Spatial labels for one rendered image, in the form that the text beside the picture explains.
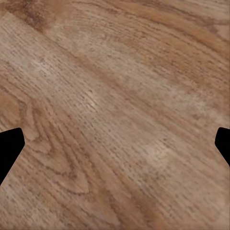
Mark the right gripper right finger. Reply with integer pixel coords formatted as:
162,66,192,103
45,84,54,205
215,127,230,166

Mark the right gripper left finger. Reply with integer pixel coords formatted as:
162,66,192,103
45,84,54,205
0,127,25,184

